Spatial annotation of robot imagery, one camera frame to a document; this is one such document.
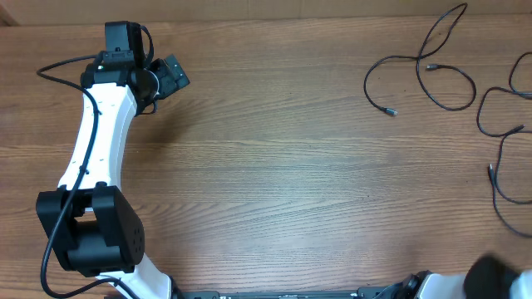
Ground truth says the black USB cable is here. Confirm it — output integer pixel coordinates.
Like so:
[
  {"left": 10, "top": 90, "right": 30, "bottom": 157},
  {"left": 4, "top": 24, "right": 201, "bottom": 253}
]
[{"left": 363, "top": 2, "right": 478, "bottom": 117}]

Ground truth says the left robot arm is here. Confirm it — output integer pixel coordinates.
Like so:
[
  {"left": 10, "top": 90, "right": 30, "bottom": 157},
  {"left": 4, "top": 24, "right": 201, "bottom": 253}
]
[{"left": 36, "top": 21, "right": 189, "bottom": 298}]

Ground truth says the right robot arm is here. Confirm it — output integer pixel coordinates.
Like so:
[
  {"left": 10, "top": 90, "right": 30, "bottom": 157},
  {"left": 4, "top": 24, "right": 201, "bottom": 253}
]
[{"left": 392, "top": 254, "right": 531, "bottom": 299}]

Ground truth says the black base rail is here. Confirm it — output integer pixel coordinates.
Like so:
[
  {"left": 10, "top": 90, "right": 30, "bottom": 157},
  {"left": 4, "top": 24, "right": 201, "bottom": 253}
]
[{"left": 170, "top": 283, "right": 415, "bottom": 299}]

